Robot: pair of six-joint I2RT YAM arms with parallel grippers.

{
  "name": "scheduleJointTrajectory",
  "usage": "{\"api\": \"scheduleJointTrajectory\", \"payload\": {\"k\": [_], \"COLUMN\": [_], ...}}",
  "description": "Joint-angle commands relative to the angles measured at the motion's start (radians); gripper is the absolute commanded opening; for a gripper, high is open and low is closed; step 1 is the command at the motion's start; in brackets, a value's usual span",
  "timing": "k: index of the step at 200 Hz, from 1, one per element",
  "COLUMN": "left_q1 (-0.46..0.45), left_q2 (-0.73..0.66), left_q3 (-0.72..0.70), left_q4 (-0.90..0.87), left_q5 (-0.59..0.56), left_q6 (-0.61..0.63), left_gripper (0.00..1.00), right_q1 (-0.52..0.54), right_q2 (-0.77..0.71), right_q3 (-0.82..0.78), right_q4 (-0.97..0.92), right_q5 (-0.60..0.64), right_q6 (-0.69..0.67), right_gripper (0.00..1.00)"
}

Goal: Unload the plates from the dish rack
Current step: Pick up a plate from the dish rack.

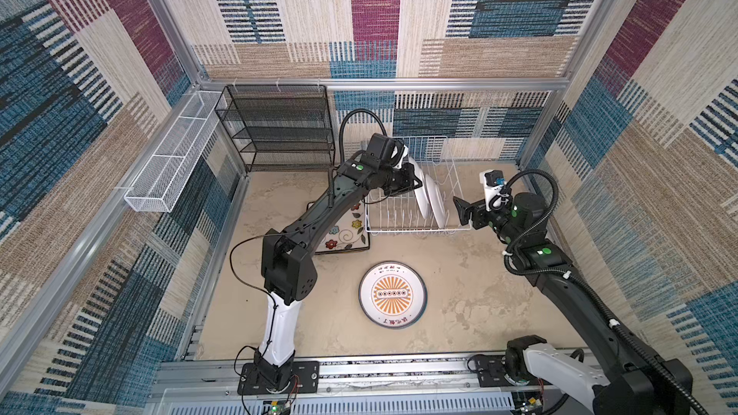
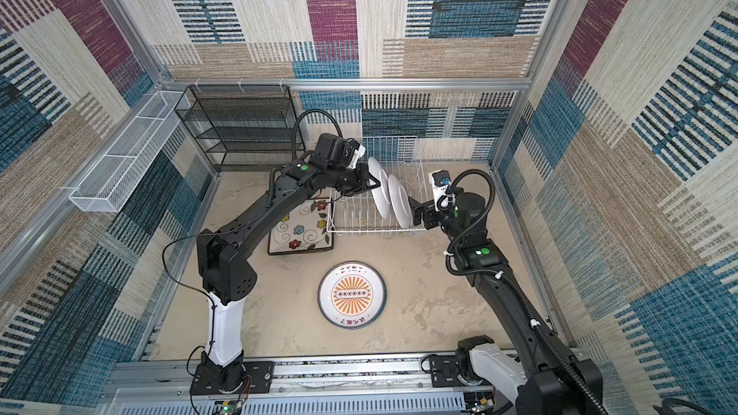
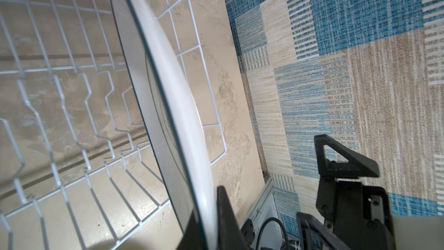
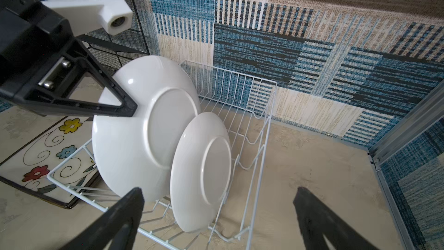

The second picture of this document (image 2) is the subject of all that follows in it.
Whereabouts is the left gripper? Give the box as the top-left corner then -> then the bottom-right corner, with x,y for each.
329,165 -> 386,198

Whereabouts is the white round plate three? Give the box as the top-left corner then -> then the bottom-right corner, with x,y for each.
368,157 -> 392,219

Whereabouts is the white round plate four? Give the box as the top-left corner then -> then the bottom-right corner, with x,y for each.
388,175 -> 412,230

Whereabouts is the white round plate two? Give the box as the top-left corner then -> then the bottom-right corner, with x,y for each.
317,261 -> 387,330

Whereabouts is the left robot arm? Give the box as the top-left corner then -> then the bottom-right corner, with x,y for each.
189,134 -> 379,396

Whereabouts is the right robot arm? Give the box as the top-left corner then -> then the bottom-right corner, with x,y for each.
409,190 -> 606,414

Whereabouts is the white wire dish rack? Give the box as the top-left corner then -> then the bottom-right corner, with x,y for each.
328,136 -> 430,236

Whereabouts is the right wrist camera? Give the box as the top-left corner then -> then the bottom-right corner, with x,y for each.
429,169 -> 454,211

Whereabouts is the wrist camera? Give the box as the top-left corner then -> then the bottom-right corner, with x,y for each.
429,169 -> 454,211
344,138 -> 366,169

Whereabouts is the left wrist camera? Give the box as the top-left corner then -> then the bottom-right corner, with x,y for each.
344,138 -> 366,169

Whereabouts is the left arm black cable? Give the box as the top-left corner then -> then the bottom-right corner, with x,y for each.
290,108 -> 346,163

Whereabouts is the black wire shelf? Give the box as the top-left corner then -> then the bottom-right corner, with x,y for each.
175,85 -> 305,173

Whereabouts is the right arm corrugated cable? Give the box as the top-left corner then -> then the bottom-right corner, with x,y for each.
443,168 -> 612,415

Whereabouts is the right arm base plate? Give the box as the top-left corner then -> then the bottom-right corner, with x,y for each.
420,354 -> 490,388

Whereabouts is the aluminium mounting rail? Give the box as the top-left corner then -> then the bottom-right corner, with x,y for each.
97,350 -> 612,415

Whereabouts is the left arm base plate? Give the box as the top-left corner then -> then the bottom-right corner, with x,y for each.
189,359 -> 275,396

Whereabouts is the white mesh wall basket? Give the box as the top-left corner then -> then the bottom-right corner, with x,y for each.
69,90 -> 182,213

